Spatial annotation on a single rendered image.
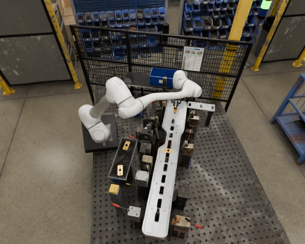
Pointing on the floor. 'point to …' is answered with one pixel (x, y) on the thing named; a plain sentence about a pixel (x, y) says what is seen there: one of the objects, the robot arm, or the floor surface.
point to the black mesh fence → (156, 56)
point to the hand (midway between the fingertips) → (175, 105)
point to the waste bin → (264, 34)
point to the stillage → (298, 122)
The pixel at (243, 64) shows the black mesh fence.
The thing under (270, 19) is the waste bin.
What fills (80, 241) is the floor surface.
